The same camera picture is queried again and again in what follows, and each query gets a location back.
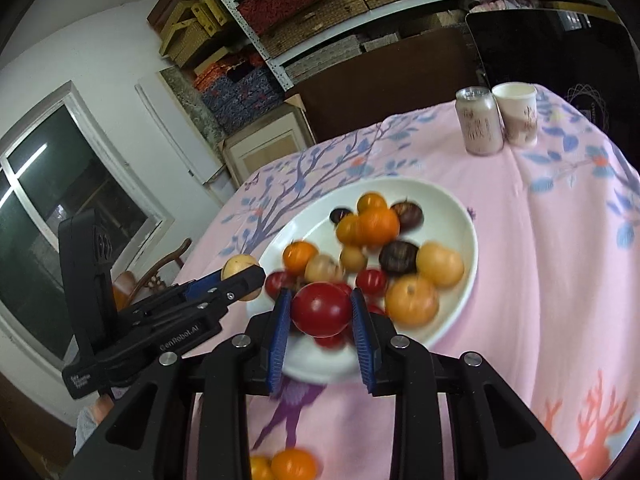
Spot black panel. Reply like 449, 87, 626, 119
465, 7, 640, 161

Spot pink deer print tablecloth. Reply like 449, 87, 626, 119
182, 85, 640, 480

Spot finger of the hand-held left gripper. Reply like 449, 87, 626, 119
132, 270, 224, 316
145, 266, 267, 335

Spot white metal shelf rack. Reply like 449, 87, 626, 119
190, 0, 621, 86

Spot white oval plate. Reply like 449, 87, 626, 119
257, 177, 479, 386

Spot brown wooden chair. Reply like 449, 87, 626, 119
112, 237, 193, 311

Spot brown wooden board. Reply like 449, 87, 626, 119
285, 27, 488, 143

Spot pale pink drink can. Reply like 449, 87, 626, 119
456, 86, 505, 157

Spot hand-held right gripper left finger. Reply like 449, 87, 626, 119
62, 287, 292, 480

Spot yellow-orange persimmon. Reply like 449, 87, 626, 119
384, 276, 440, 328

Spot cardboard box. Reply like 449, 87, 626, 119
220, 110, 316, 206

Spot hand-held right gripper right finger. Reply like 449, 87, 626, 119
350, 287, 583, 480

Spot dark brown mangosteen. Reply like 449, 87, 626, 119
378, 241, 420, 276
390, 201, 425, 232

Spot small yellow plum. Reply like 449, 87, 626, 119
340, 245, 369, 272

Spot person's left forearm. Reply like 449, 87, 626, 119
74, 395, 113, 456

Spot white paper cup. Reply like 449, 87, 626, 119
491, 82, 539, 148

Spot white leaning board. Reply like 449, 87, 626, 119
135, 67, 226, 186

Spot pink cloth bundle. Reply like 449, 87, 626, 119
467, 0, 543, 13

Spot dark window with white frame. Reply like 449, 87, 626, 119
0, 80, 173, 366

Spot speckled stone slab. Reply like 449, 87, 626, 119
160, 67, 228, 146

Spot stack of blue patterned boxes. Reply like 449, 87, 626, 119
200, 67, 286, 136

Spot shelf with stacked boxes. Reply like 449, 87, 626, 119
202, 0, 601, 81

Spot yellow wooden frames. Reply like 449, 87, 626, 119
159, 0, 233, 68

